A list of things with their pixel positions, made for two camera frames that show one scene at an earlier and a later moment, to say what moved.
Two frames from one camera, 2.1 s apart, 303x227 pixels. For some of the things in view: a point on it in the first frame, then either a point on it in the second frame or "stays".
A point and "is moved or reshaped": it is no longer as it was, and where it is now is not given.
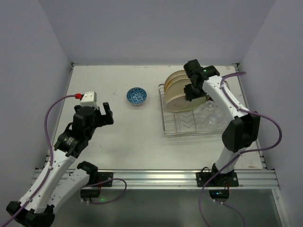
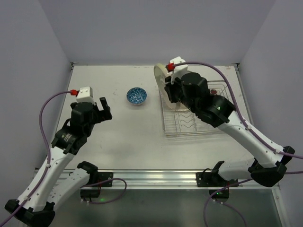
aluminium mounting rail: x=185 y=179 stays
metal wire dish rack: x=207 y=120 stays
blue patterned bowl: x=136 y=96 stays
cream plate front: x=179 y=104 is moved or reshaped
